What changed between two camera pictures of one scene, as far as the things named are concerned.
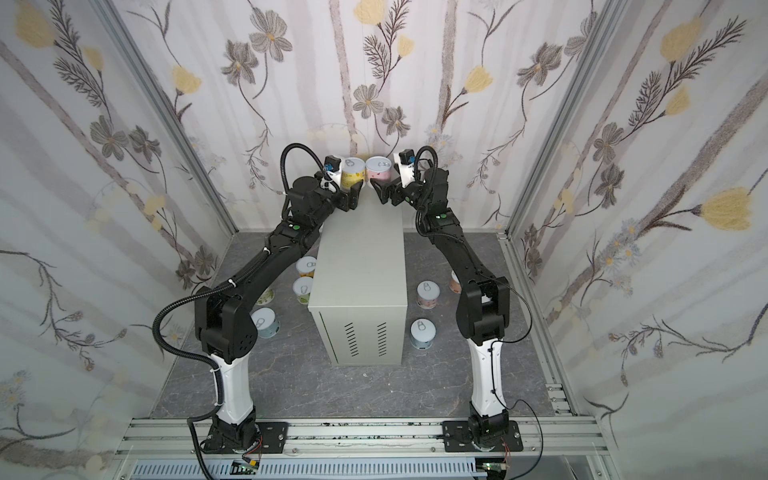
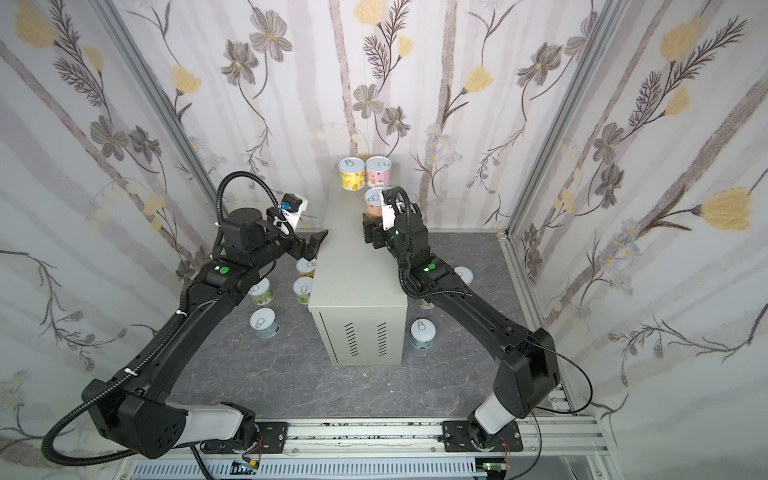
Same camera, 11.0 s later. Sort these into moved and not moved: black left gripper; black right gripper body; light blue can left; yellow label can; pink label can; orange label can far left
Moved: black left gripper; black right gripper body
Not moved: yellow label can; light blue can left; orange label can far left; pink label can
